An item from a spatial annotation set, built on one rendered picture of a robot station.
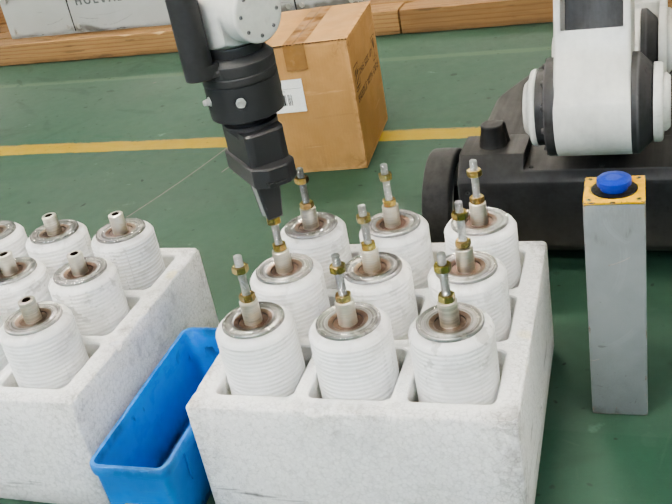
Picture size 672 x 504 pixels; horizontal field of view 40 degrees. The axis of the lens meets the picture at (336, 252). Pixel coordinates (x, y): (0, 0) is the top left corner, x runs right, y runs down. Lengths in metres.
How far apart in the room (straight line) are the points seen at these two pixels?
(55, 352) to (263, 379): 0.29
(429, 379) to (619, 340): 0.29
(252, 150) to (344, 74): 0.95
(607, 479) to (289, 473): 0.38
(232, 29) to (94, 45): 2.55
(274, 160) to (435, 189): 0.50
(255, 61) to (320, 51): 0.95
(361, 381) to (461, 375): 0.12
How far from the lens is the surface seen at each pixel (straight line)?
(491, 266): 1.11
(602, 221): 1.12
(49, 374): 1.23
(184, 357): 1.36
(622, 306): 1.17
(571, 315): 1.47
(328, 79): 2.00
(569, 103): 1.31
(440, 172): 1.54
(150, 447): 1.29
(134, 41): 3.44
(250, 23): 1.01
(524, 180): 1.49
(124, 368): 1.28
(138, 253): 1.38
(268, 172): 1.06
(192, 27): 1.02
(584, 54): 1.32
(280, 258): 1.16
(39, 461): 1.29
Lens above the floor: 0.81
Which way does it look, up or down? 28 degrees down
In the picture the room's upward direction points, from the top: 11 degrees counter-clockwise
